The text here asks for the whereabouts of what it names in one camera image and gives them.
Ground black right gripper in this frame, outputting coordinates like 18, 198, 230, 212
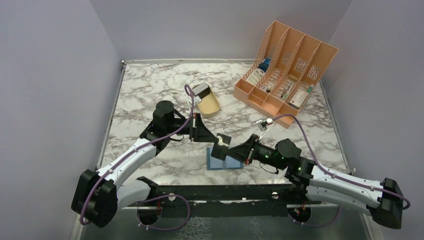
224, 133, 287, 170

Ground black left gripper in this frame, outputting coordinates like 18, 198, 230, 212
166, 112, 218, 142

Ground blue card holder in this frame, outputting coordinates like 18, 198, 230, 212
206, 147, 244, 171

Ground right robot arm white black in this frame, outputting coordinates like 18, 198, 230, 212
212, 133, 404, 229

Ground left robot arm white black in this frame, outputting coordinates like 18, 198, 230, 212
71, 100, 219, 228

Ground beige oval tray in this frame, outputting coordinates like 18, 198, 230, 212
197, 88, 221, 118

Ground small items in organizer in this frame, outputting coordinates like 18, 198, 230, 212
259, 82, 275, 93

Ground white box in organizer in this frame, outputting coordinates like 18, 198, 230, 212
246, 68, 265, 85

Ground red white medicine box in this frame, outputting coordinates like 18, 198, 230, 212
288, 88, 309, 110

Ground orange file organizer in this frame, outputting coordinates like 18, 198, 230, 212
233, 21, 339, 128

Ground blue bottle in organizer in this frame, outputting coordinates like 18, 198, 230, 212
257, 58, 271, 73

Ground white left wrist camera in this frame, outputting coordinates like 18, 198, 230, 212
193, 86, 211, 105

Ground black mounting rail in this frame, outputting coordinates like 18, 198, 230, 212
131, 177, 312, 218

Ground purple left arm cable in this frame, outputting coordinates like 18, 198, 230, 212
79, 84, 196, 226

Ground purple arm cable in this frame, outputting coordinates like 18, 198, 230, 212
264, 114, 411, 210
79, 84, 196, 226

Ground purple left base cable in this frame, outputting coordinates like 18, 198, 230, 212
136, 194, 192, 232

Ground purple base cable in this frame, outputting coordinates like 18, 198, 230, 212
136, 194, 192, 232
286, 205, 342, 230

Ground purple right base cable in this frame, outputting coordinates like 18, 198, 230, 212
286, 205, 342, 230

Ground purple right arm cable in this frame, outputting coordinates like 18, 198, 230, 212
264, 114, 411, 210

